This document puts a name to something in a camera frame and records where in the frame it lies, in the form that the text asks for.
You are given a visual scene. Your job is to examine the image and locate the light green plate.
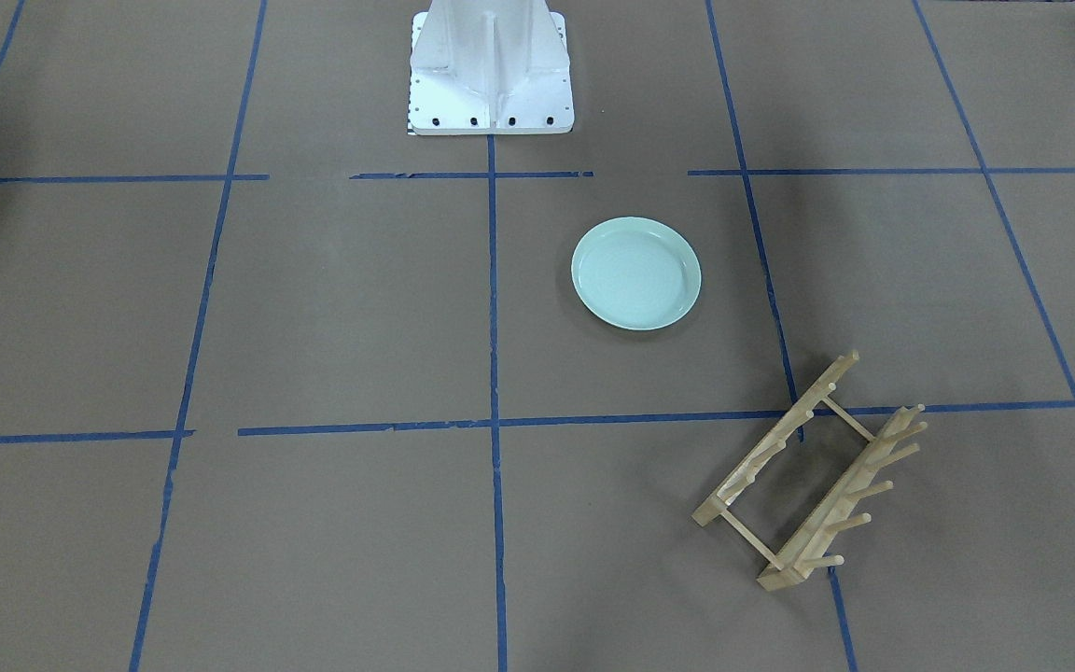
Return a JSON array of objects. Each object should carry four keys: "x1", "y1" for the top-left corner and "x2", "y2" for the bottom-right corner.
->
[{"x1": 570, "y1": 217, "x2": 703, "y2": 331}]

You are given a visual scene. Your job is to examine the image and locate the wooden dish rack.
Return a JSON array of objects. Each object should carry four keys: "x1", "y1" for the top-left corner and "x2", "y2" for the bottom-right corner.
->
[{"x1": 691, "y1": 351, "x2": 928, "y2": 592}]

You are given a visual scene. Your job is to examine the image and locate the blue tape grid lines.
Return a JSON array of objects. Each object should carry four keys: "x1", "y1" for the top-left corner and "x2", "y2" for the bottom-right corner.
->
[{"x1": 0, "y1": 1, "x2": 1075, "y2": 671}]

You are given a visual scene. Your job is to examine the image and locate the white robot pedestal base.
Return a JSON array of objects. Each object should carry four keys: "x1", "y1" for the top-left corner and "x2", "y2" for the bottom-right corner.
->
[{"x1": 407, "y1": 1, "x2": 576, "y2": 135}]

